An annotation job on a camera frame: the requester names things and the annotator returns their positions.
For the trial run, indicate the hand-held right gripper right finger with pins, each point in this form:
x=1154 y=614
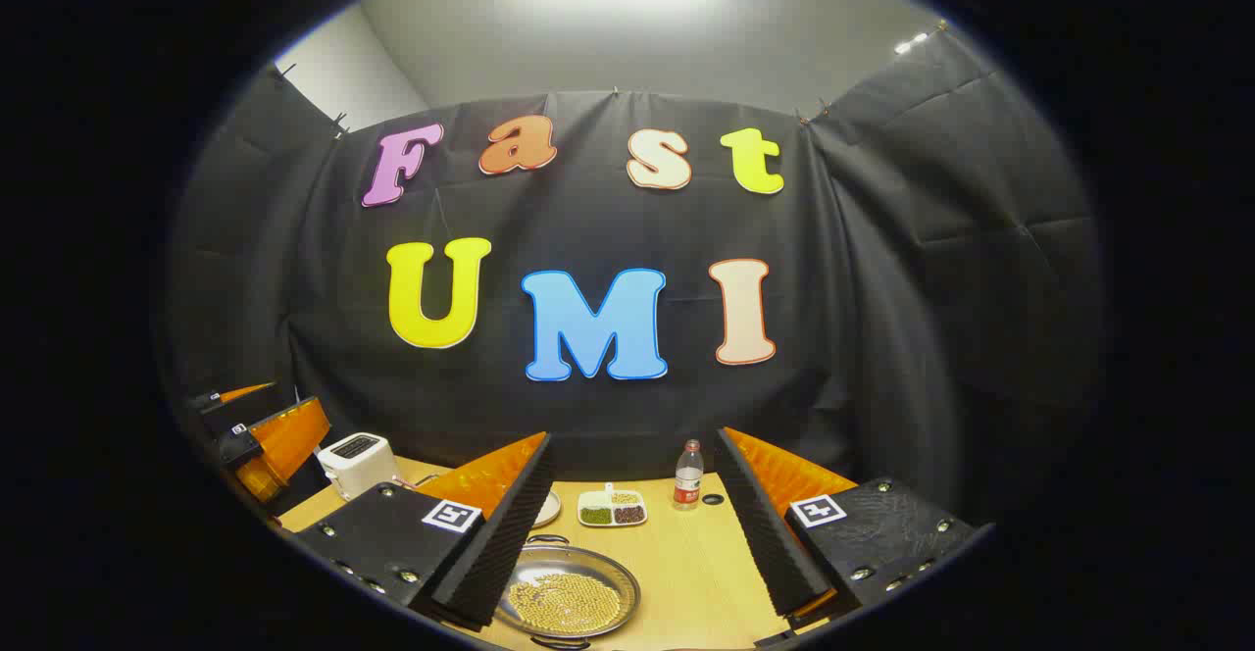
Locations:
x=775 y=543

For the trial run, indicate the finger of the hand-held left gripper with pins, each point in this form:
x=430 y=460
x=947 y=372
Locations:
x=240 y=406
x=289 y=440

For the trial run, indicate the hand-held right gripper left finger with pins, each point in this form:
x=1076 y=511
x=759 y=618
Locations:
x=500 y=543

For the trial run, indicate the stainless steel pot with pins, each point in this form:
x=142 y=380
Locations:
x=613 y=573

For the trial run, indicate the round white plate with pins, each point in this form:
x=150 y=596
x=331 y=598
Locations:
x=549 y=509

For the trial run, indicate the white toaster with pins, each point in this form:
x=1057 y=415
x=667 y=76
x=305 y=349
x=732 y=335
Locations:
x=355 y=465

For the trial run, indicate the pile of yellow soybeans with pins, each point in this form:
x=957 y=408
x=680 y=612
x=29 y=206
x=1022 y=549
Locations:
x=567 y=604

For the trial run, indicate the portion of green mung beans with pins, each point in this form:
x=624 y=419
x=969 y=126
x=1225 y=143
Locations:
x=594 y=515

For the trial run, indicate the clear plastic water bottle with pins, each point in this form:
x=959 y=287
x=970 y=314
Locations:
x=688 y=479

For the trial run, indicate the white divided dish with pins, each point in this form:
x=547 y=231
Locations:
x=598 y=498

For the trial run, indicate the portion of dark red beans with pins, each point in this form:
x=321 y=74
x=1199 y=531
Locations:
x=628 y=514

